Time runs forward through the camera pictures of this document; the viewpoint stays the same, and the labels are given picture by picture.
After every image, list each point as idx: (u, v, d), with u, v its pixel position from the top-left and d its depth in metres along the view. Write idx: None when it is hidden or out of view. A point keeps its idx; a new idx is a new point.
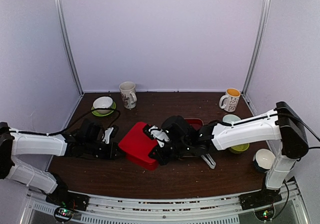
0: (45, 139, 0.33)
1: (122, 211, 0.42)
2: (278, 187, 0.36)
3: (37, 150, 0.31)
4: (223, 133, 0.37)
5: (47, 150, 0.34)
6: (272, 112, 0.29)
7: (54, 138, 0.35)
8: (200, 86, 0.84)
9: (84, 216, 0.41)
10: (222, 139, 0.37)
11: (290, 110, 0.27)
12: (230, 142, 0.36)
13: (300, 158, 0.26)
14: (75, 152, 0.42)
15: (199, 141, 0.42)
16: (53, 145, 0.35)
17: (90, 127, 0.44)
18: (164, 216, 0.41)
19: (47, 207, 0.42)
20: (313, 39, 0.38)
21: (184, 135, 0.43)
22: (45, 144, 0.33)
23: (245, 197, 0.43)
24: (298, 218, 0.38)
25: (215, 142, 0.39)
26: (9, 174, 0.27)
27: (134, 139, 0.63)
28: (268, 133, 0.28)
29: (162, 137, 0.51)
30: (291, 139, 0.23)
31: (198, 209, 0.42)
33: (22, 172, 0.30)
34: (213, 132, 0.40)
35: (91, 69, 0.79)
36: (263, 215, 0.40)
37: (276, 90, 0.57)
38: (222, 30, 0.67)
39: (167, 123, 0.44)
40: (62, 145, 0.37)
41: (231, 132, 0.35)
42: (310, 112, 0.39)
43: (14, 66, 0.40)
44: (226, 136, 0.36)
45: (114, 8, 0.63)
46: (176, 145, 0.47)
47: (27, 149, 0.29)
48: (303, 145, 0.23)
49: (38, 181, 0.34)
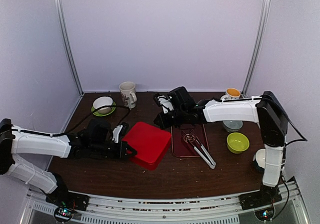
0: (48, 140, 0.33)
1: (122, 211, 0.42)
2: (274, 183, 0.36)
3: (39, 150, 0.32)
4: (213, 106, 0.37)
5: (49, 151, 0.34)
6: (257, 97, 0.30)
7: (57, 141, 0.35)
8: (200, 87, 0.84)
9: (84, 216, 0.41)
10: (211, 111, 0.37)
11: (274, 99, 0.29)
12: (217, 116, 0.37)
13: (277, 146, 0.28)
14: (79, 154, 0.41)
15: (193, 110, 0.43)
16: (57, 147, 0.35)
17: (96, 128, 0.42)
18: (164, 216, 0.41)
19: (47, 207, 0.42)
20: (313, 39, 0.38)
21: (181, 104, 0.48)
22: (48, 145, 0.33)
23: (245, 196, 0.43)
24: (298, 218, 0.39)
25: (204, 113, 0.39)
26: (7, 171, 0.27)
27: (142, 137, 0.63)
28: (249, 114, 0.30)
29: (168, 106, 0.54)
30: (266, 124, 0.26)
31: (198, 209, 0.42)
33: (22, 171, 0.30)
34: (206, 104, 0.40)
35: (91, 69, 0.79)
36: (263, 215, 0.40)
37: (276, 89, 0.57)
38: (221, 31, 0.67)
39: (173, 91, 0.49)
40: (65, 148, 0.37)
41: (220, 107, 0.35)
42: (311, 111, 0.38)
43: (14, 65, 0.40)
44: (214, 109, 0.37)
45: (114, 8, 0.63)
46: (177, 113, 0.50)
47: (28, 148, 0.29)
48: (277, 132, 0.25)
49: (38, 182, 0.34)
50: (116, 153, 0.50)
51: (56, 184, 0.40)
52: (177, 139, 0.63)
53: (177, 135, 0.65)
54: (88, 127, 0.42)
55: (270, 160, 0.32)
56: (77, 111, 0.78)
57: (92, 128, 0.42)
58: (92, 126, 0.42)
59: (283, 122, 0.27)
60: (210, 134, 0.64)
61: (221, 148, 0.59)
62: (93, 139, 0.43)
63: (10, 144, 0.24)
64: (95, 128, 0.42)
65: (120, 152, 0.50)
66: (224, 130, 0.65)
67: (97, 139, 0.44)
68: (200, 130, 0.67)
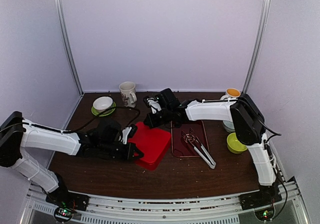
0: (58, 136, 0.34)
1: (122, 211, 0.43)
2: (271, 182, 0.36)
3: (46, 145, 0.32)
4: (194, 106, 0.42)
5: (60, 147, 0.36)
6: (233, 98, 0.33)
7: (67, 138, 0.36)
8: (200, 87, 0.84)
9: (84, 216, 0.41)
10: (192, 111, 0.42)
11: (249, 102, 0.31)
12: (198, 115, 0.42)
13: (251, 145, 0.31)
14: (87, 152, 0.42)
15: (176, 109, 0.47)
16: (66, 144, 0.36)
17: (107, 129, 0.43)
18: (164, 216, 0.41)
19: (47, 207, 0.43)
20: (313, 39, 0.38)
21: (167, 104, 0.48)
22: (59, 142, 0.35)
23: (245, 197, 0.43)
24: (298, 218, 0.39)
25: (187, 112, 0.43)
26: (14, 166, 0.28)
27: (141, 137, 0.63)
28: (224, 113, 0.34)
29: (156, 106, 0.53)
30: (239, 124, 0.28)
31: (198, 209, 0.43)
33: (28, 167, 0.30)
34: (188, 105, 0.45)
35: (91, 69, 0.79)
36: (263, 215, 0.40)
37: (276, 89, 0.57)
38: (221, 31, 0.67)
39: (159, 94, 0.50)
40: (75, 145, 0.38)
41: (200, 107, 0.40)
42: (311, 111, 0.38)
43: (15, 65, 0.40)
44: (195, 109, 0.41)
45: (114, 7, 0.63)
46: (164, 112, 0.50)
47: (37, 142, 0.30)
48: (250, 131, 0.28)
49: (41, 180, 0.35)
50: (123, 154, 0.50)
51: (58, 184, 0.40)
52: (177, 139, 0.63)
53: (177, 135, 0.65)
54: (99, 127, 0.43)
55: (257, 157, 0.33)
56: (76, 111, 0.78)
57: (102, 128, 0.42)
58: (103, 127, 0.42)
59: (257, 123, 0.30)
60: (210, 134, 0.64)
61: (221, 148, 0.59)
62: (103, 139, 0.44)
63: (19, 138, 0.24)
64: (106, 128, 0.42)
65: (127, 153, 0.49)
66: (224, 130, 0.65)
67: (106, 140, 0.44)
68: (199, 130, 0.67)
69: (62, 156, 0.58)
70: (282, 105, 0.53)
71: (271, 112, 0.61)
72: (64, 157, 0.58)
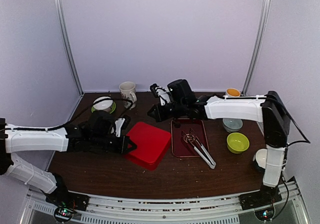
0: (41, 135, 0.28)
1: (122, 211, 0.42)
2: (275, 184, 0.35)
3: (34, 145, 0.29)
4: (217, 102, 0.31)
5: (48, 146, 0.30)
6: (261, 96, 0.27)
7: (50, 136, 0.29)
8: (200, 87, 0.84)
9: (84, 216, 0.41)
10: (214, 108, 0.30)
11: (279, 100, 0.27)
12: (221, 114, 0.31)
13: (277, 147, 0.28)
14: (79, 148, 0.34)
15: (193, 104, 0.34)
16: (53, 142, 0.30)
17: (99, 120, 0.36)
18: (164, 216, 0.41)
19: (47, 207, 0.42)
20: (313, 39, 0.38)
21: (183, 97, 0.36)
22: (44, 141, 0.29)
23: (245, 197, 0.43)
24: (298, 218, 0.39)
25: (206, 110, 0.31)
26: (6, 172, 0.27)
27: (139, 137, 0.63)
28: (250, 113, 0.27)
29: (166, 98, 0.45)
30: (269, 125, 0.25)
31: (198, 209, 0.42)
33: (23, 171, 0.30)
34: (208, 101, 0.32)
35: (91, 69, 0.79)
36: (263, 215, 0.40)
37: (276, 89, 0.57)
38: (221, 31, 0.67)
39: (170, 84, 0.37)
40: (64, 142, 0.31)
41: (224, 105, 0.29)
42: (311, 111, 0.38)
43: (14, 65, 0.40)
44: (218, 106, 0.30)
45: (114, 7, 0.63)
46: (175, 107, 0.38)
47: (22, 146, 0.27)
48: (281, 133, 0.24)
49: (37, 183, 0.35)
50: (118, 146, 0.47)
51: (56, 186, 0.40)
52: (177, 139, 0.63)
53: (177, 135, 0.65)
54: (90, 118, 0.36)
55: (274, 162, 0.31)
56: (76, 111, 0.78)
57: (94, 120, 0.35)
58: (94, 119, 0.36)
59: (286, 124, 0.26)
60: (210, 134, 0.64)
61: (221, 148, 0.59)
62: (96, 132, 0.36)
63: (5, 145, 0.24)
64: (98, 119, 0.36)
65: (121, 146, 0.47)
66: (224, 130, 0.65)
67: (99, 133, 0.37)
68: (199, 130, 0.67)
69: (62, 156, 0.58)
70: None
71: None
72: (64, 157, 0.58)
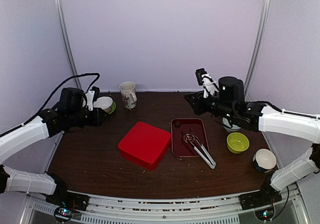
0: (18, 133, 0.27)
1: (122, 211, 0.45)
2: (279, 188, 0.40)
3: (16, 146, 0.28)
4: (274, 115, 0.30)
5: (30, 138, 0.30)
6: None
7: (27, 128, 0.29)
8: (199, 87, 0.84)
9: (84, 216, 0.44)
10: (269, 120, 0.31)
11: None
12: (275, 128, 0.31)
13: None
14: (59, 126, 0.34)
15: (245, 113, 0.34)
16: (33, 133, 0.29)
17: (70, 97, 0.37)
18: (164, 216, 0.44)
19: (47, 207, 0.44)
20: (313, 39, 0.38)
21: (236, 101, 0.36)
22: (24, 136, 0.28)
23: (245, 197, 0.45)
24: (298, 218, 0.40)
25: (259, 121, 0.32)
26: (7, 188, 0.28)
27: (139, 137, 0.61)
28: (309, 133, 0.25)
29: (210, 90, 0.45)
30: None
31: (198, 209, 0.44)
33: (21, 179, 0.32)
34: (263, 111, 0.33)
35: (91, 69, 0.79)
36: (263, 215, 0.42)
37: (276, 89, 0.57)
38: (221, 31, 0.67)
39: (225, 81, 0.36)
40: (43, 127, 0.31)
41: (282, 118, 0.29)
42: (314, 110, 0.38)
43: (15, 65, 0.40)
44: (273, 120, 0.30)
45: (114, 7, 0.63)
46: (221, 107, 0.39)
47: (6, 153, 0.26)
48: None
49: (38, 187, 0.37)
50: (92, 121, 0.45)
51: (54, 182, 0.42)
52: (177, 139, 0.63)
53: (177, 135, 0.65)
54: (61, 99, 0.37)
55: (296, 173, 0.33)
56: None
57: (65, 97, 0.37)
58: (65, 96, 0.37)
59: None
60: (210, 134, 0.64)
61: (222, 148, 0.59)
62: (70, 109, 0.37)
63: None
64: (68, 96, 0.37)
65: (97, 118, 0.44)
66: (224, 130, 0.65)
67: (74, 110, 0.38)
68: (199, 130, 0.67)
69: (62, 156, 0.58)
70: (283, 104, 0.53)
71: None
72: (64, 157, 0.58)
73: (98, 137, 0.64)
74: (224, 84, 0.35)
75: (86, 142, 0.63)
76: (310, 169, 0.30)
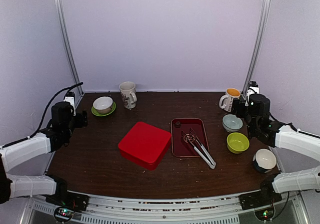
0: (26, 144, 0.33)
1: (122, 211, 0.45)
2: (278, 191, 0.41)
3: (22, 156, 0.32)
4: (289, 133, 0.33)
5: (34, 151, 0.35)
6: None
7: (34, 141, 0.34)
8: (200, 87, 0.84)
9: (84, 216, 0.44)
10: (284, 137, 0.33)
11: None
12: (289, 146, 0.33)
13: None
14: (60, 141, 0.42)
15: (265, 129, 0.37)
16: (39, 145, 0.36)
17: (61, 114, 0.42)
18: (164, 216, 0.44)
19: (46, 207, 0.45)
20: (313, 39, 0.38)
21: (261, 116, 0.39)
22: (30, 148, 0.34)
23: (245, 197, 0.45)
24: (298, 217, 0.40)
25: (275, 137, 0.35)
26: (11, 194, 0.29)
27: (139, 137, 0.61)
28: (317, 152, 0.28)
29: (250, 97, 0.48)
30: None
31: (198, 209, 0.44)
33: (23, 183, 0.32)
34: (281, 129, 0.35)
35: (91, 69, 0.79)
36: (263, 215, 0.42)
37: (276, 89, 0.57)
38: (221, 31, 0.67)
39: (255, 97, 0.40)
40: (46, 141, 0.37)
41: (294, 137, 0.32)
42: (314, 110, 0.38)
43: (14, 65, 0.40)
44: (287, 137, 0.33)
45: (115, 7, 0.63)
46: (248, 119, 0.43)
47: (15, 160, 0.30)
48: None
49: (40, 187, 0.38)
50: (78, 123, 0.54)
51: (55, 182, 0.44)
52: (177, 139, 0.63)
53: (177, 135, 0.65)
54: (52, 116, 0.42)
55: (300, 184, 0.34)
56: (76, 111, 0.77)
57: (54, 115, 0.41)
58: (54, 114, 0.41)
59: None
60: (210, 134, 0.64)
61: (222, 148, 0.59)
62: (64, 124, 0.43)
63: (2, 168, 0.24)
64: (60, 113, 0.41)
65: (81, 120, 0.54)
66: (224, 130, 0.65)
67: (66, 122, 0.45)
68: (199, 130, 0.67)
69: (62, 156, 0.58)
70: (283, 104, 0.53)
71: (271, 110, 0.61)
72: (64, 157, 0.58)
73: (98, 137, 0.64)
74: (253, 100, 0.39)
75: (86, 142, 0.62)
76: (314, 185, 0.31)
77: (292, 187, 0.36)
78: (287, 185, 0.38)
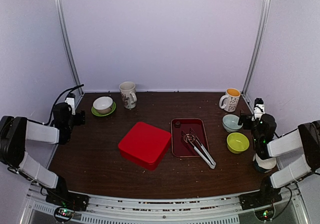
0: (41, 126, 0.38)
1: (122, 211, 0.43)
2: (275, 185, 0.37)
3: (39, 135, 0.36)
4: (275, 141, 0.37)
5: (46, 136, 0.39)
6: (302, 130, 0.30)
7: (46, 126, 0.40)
8: (200, 87, 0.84)
9: (84, 216, 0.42)
10: (273, 145, 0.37)
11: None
12: (278, 151, 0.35)
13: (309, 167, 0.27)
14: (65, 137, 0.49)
15: (264, 147, 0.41)
16: (49, 130, 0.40)
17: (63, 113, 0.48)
18: (164, 216, 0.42)
19: (47, 207, 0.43)
20: (313, 39, 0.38)
21: (264, 136, 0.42)
22: (44, 131, 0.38)
23: (245, 197, 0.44)
24: (298, 218, 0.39)
25: (268, 148, 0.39)
26: (22, 163, 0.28)
27: (139, 137, 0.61)
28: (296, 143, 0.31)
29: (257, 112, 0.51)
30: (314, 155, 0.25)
31: (198, 209, 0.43)
33: (31, 162, 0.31)
34: (270, 143, 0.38)
35: (91, 69, 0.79)
36: (263, 215, 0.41)
37: (276, 89, 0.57)
38: (221, 30, 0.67)
39: (265, 118, 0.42)
40: (56, 131, 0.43)
41: (279, 140, 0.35)
42: (314, 110, 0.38)
43: (15, 64, 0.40)
44: (275, 143, 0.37)
45: (115, 7, 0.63)
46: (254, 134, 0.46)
47: (33, 133, 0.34)
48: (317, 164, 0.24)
49: (45, 175, 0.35)
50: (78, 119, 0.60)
51: (57, 176, 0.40)
52: (177, 139, 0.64)
53: (177, 135, 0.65)
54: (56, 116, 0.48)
55: (295, 172, 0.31)
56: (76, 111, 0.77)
57: (61, 115, 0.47)
58: (61, 114, 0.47)
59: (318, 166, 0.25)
60: (210, 134, 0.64)
61: (222, 148, 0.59)
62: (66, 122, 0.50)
63: (20, 139, 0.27)
64: (63, 112, 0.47)
65: (80, 118, 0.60)
66: (224, 130, 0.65)
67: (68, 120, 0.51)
68: (199, 130, 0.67)
69: (62, 156, 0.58)
70: (282, 104, 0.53)
71: (271, 110, 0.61)
72: (64, 157, 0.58)
73: (98, 138, 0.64)
74: (264, 119, 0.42)
75: (86, 142, 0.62)
76: (303, 168, 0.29)
77: (287, 178, 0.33)
78: (282, 175, 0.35)
